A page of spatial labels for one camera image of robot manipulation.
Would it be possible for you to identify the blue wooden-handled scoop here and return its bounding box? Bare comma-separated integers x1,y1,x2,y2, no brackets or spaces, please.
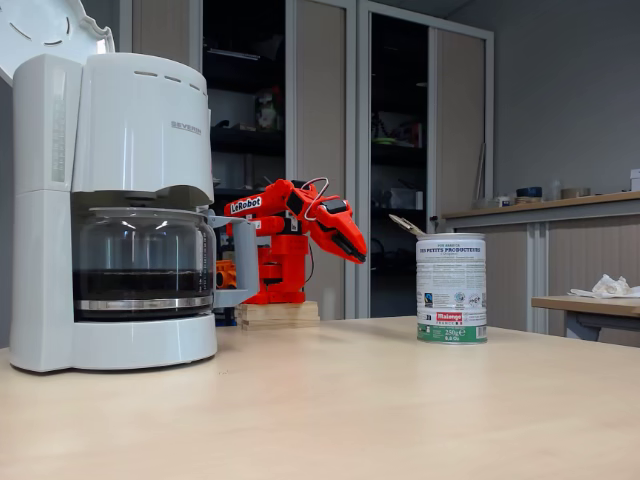
388,213,426,236

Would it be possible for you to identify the white green coffee tin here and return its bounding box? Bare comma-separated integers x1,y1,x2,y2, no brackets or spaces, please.
416,232,488,345

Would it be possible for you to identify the white drip coffee maker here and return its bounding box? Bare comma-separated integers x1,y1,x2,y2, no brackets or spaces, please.
0,0,219,374

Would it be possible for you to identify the white box in cabinet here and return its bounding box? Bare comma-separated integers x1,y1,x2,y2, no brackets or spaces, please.
389,187,425,210

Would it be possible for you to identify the wooden base block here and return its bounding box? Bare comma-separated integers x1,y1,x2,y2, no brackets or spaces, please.
234,300,321,331

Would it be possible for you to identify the grey tambour door cabinet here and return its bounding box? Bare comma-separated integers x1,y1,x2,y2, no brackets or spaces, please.
357,0,495,321
119,0,359,321

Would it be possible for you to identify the green white packet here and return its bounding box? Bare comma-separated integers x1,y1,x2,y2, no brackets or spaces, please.
256,92,281,132

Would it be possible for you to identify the orange table clamp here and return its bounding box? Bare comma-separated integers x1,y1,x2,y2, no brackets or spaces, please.
215,259,239,290

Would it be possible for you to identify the grey leaning strip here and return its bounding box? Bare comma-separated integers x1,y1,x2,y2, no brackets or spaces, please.
473,142,487,201

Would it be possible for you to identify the low sideboard wooden top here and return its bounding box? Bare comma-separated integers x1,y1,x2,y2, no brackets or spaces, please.
442,192,640,346

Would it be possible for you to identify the side table wooden top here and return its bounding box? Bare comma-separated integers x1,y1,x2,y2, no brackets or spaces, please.
530,294,640,341

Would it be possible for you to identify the white servo cable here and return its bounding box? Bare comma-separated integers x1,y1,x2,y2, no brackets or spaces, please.
302,177,330,221

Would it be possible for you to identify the black base cable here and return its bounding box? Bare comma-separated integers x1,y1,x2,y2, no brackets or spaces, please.
302,244,316,294

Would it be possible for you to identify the glass carafe grey handle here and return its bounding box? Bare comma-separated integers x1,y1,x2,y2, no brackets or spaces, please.
72,207,261,321

